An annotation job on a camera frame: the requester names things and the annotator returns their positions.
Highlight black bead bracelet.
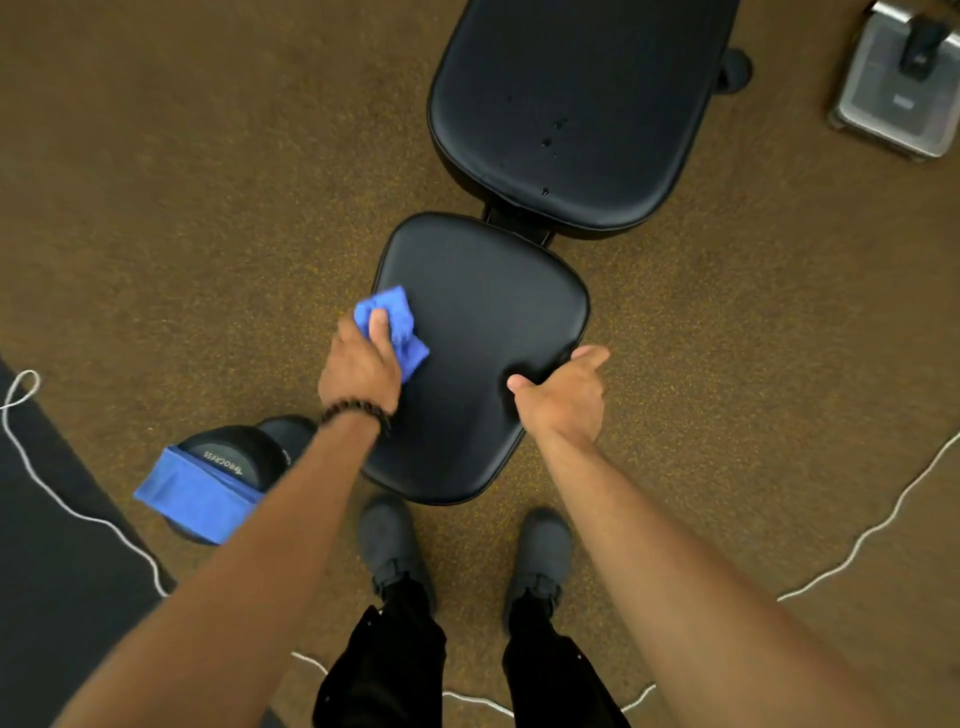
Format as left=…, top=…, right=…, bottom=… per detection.
left=318, top=398, right=393, bottom=438

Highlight black floor mat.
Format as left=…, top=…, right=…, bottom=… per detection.
left=0, top=358, right=286, bottom=728

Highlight folded blue cloth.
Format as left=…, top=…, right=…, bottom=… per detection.
left=133, top=445, right=264, bottom=547

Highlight black bench seat pad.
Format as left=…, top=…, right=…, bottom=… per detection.
left=362, top=212, right=591, bottom=507

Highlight person's left forearm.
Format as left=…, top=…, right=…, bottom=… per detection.
left=52, top=411, right=385, bottom=728

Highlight white cable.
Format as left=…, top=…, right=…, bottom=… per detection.
left=0, top=369, right=960, bottom=719

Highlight grey machine base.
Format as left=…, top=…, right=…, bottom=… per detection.
left=825, top=0, right=960, bottom=163

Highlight black dumbbell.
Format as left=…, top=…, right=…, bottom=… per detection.
left=161, top=414, right=320, bottom=546

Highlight grey left shoe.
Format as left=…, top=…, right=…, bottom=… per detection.
left=357, top=494, right=438, bottom=615

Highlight person's right forearm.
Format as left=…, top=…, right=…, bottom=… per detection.
left=534, top=431, right=897, bottom=728

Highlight grey right shoe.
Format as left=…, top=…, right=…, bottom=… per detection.
left=502, top=507, right=576, bottom=633

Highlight person's left hand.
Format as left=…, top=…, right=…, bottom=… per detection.
left=317, top=308, right=404, bottom=415

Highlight blue cleaning cloth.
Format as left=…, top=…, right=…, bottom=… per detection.
left=353, top=285, right=431, bottom=385

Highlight grey shoe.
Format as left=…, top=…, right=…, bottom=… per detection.
left=502, top=507, right=576, bottom=633
left=357, top=494, right=438, bottom=615

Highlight black trousers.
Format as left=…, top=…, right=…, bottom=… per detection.
left=312, top=576, right=632, bottom=728

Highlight black bench back pad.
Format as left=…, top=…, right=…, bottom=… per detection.
left=426, top=0, right=744, bottom=242

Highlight person's right hand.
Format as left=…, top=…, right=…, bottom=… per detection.
left=507, top=344, right=612, bottom=449

